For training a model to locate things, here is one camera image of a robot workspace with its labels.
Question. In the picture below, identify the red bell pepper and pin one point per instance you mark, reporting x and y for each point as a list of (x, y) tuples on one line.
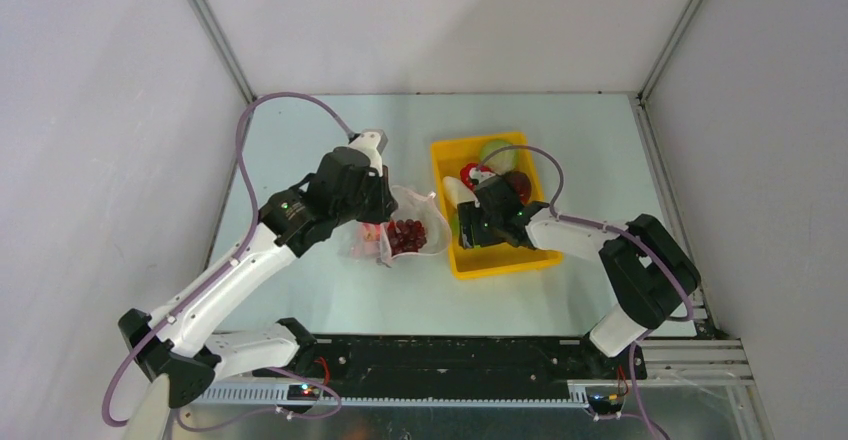
[(472, 174)]

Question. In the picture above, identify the bright red apple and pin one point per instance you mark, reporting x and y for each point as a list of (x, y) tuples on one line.
[(371, 233)]

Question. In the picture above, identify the white radish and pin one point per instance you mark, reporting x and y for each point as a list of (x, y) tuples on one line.
[(457, 193)]

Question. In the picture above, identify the clear pink-dotted zip bag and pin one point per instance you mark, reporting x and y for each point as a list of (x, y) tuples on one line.
[(411, 205)]

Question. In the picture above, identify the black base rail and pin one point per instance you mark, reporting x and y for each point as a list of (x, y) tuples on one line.
[(460, 367)]

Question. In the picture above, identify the dark red apple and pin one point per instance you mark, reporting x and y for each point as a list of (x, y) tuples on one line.
[(521, 184)]

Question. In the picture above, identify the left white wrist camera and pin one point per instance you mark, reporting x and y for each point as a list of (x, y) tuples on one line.
[(371, 142)]

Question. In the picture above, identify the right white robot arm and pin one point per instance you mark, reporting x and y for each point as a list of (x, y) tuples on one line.
[(650, 275)]

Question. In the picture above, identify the green cabbage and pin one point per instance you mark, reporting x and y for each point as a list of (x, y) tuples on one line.
[(499, 156)]

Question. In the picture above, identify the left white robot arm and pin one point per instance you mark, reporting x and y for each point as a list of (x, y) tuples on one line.
[(179, 341)]

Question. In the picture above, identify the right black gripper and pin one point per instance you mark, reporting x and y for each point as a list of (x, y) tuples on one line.
[(466, 226)]

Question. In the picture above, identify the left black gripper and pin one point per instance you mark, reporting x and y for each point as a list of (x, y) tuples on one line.
[(385, 205)]

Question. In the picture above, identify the yellow plastic tray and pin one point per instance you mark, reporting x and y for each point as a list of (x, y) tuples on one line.
[(448, 157)]

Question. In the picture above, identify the purple grape bunch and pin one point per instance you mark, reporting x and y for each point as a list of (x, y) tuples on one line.
[(406, 236)]

